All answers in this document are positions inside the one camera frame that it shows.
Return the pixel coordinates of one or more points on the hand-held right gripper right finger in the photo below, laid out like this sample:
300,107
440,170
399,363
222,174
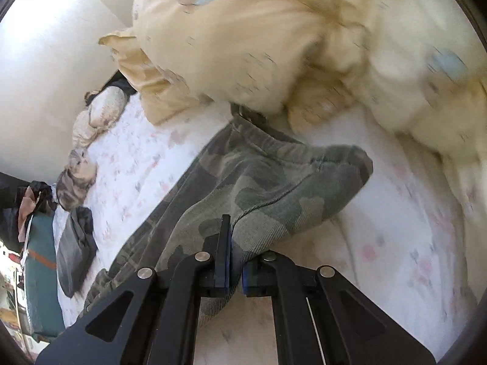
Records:
247,279

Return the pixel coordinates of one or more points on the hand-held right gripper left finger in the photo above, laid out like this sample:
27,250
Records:
223,270

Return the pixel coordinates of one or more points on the camouflage pants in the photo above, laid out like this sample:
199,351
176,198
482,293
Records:
266,182

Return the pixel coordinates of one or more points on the white floral bed sheet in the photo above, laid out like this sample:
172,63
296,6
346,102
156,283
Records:
133,159

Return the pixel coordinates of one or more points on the dark grey cloth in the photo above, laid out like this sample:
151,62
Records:
76,251

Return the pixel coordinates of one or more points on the grey beige crumpled garment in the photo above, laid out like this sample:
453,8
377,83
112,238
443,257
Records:
76,182

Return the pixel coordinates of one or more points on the dark jacket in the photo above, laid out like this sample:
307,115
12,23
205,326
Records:
13,205

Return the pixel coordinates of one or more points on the yellow printed blanket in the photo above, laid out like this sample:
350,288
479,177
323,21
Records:
247,38

